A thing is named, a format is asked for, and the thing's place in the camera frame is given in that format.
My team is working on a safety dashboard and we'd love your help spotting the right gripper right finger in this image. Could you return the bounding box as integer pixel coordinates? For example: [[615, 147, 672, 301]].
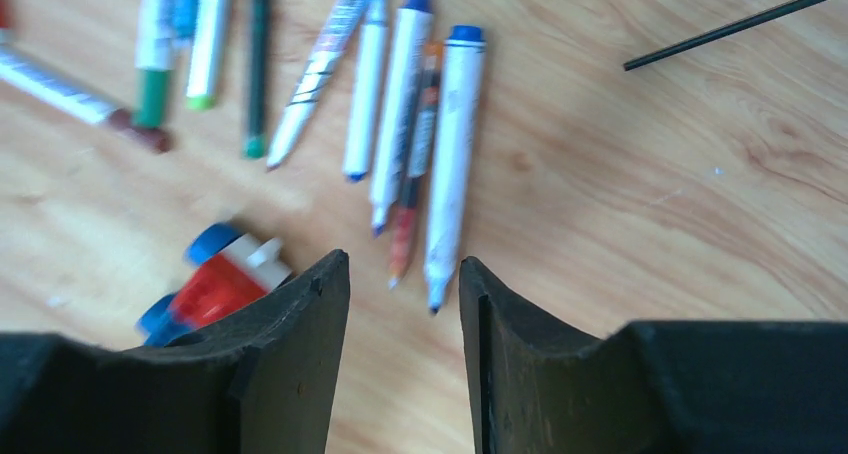
[[459, 257, 623, 453]]

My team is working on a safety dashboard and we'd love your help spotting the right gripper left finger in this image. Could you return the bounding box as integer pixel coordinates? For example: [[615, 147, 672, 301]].
[[168, 249, 351, 453]]

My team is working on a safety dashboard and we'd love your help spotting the dark green cap pen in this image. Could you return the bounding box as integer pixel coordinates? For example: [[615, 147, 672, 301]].
[[243, 0, 271, 159]]

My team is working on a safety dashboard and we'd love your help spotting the orange red cap marker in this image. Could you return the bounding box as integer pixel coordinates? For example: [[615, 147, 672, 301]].
[[388, 42, 444, 289]]

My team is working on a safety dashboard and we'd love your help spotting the navy cap marker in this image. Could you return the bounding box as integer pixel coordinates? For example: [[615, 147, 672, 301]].
[[342, 0, 389, 183]]

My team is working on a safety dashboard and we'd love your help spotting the green cap marker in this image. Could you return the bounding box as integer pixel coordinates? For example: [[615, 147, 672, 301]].
[[133, 0, 175, 128], [185, 0, 231, 110]]

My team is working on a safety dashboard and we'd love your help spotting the purple tip white marker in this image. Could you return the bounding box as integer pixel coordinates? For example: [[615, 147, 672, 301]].
[[369, 0, 433, 237]]

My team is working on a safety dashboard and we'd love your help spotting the purple cap marker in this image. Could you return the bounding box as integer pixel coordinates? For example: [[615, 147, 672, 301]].
[[266, 0, 370, 170]]

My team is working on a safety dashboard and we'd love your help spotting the clear cap grey pen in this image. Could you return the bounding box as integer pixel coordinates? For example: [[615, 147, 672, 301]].
[[172, 0, 198, 42]]

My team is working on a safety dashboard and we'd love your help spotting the blue red toy robot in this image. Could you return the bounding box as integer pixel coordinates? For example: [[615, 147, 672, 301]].
[[138, 222, 294, 347]]

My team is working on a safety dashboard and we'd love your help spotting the brown cap marker horizontal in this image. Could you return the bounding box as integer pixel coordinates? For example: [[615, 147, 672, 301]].
[[1, 46, 172, 153]]

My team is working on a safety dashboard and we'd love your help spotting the black microphone tripod stand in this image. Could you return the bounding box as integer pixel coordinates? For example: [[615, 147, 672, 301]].
[[622, 0, 829, 72]]

